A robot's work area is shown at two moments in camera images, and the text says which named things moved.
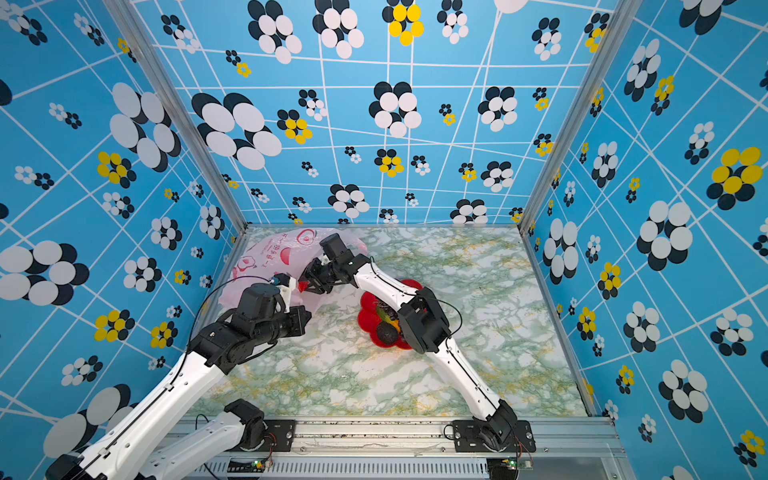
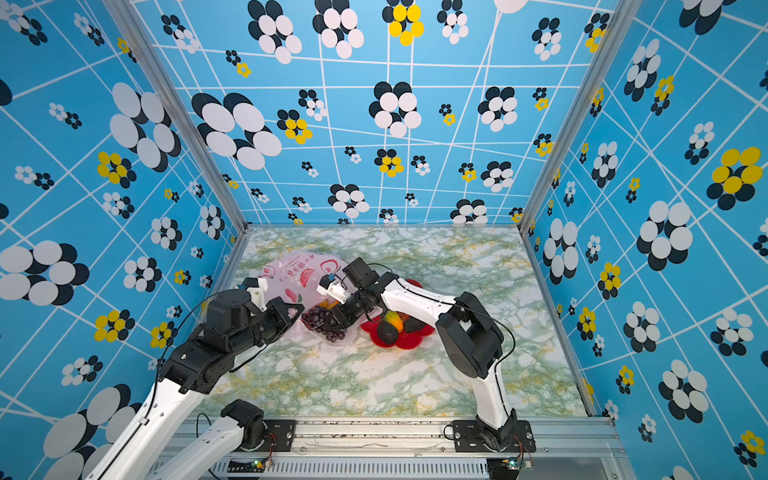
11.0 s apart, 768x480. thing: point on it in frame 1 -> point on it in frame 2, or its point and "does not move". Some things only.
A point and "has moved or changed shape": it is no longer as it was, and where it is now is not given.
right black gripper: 311,272 -> 342,317
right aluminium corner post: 624,16 does not move
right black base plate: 468,438 does not move
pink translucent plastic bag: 282,251 has moved or changed shape
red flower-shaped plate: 368,320 does not move
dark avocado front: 387,333 does not move
